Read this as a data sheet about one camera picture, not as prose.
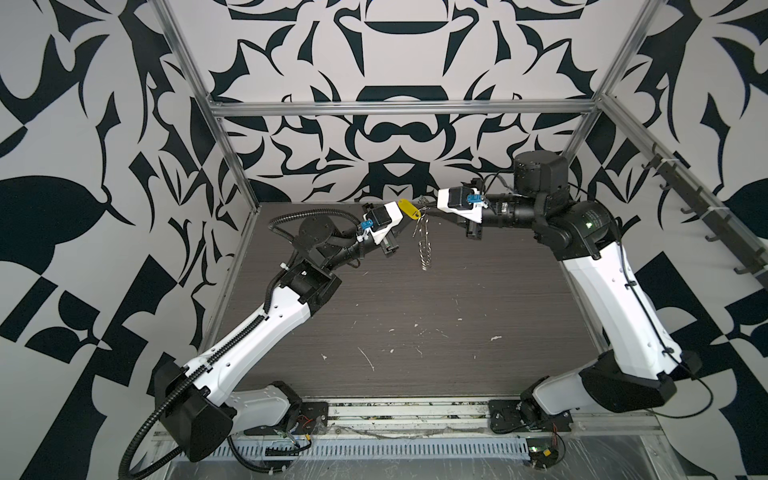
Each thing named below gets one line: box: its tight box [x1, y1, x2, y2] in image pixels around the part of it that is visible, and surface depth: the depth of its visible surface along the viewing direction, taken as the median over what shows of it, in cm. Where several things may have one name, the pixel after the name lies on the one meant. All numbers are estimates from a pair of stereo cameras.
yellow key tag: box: [398, 198, 421, 220], surface depth 55 cm
